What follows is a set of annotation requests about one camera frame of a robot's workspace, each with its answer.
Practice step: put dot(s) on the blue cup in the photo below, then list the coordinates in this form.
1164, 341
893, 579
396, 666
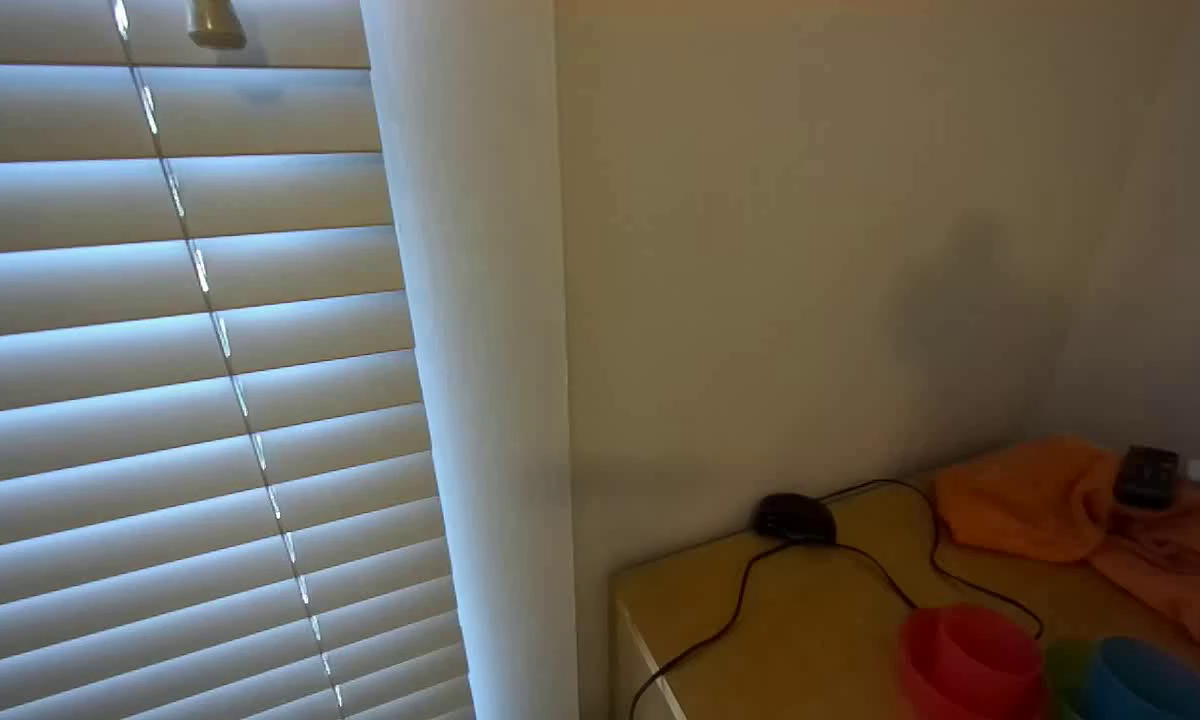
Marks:
1146, 685

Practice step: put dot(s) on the red plastic cup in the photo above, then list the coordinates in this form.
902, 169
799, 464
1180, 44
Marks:
910, 681

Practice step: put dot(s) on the pink cup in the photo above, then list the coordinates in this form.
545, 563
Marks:
977, 654

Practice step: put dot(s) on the green bowl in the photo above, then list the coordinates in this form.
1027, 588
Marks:
1067, 674

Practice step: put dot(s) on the black power adapter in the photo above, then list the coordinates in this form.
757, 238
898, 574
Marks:
799, 518

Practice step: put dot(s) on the light wood dresser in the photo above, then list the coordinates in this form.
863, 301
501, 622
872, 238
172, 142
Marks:
775, 642

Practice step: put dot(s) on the orange cloth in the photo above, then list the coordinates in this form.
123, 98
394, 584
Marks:
1027, 506

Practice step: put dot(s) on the white window blinds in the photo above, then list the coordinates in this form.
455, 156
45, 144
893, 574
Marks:
93, 400

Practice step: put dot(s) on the brass blind fitting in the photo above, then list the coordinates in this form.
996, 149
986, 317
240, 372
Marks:
213, 23

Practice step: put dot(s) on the black remote control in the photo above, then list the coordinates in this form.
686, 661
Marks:
1146, 477

